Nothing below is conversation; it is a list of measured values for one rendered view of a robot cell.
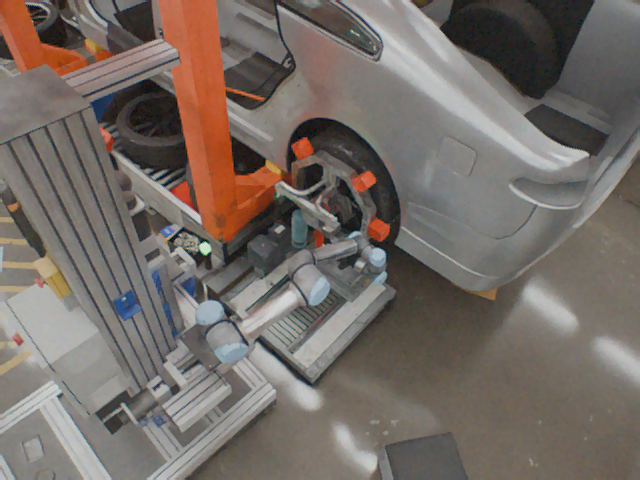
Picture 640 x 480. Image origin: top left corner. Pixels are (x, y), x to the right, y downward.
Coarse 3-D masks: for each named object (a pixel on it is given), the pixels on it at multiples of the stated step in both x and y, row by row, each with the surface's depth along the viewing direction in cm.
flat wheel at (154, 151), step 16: (144, 96) 382; (160, 96) 384; (128, 112) 370; (144, 112) 385; (160, 112) 375; (176, 112) 395; (128, 128) 358; (144, 128) 365; (160, 128) 368; (176, 128) 367; (128, 144) 357; (144, 144) 349; (160, 144) 349; (176, 144) 352; (144, 160) 361; (160, 160) 359; (176, 160) 362
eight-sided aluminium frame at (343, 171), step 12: (312, 156) 260; (324, 156) 259; (300, 168) 281; (336, 168) 253; (348, 168) 253; (300, 180) 287; (348, 180) 251; (360, 204) 256; (372, 204) 257; (372, 216) 261; (360, 228) 267
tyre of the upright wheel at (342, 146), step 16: (336, 128) 270; (320, 144) 263; (336, 144) 256; (352, 144) 256; (368, 144) 257; (352, 160) 253; (368, 160) 253; (384, 176) 255; (384, 192) 255; (384, 208) 258; (400, 208) 269; (368, 240) 284
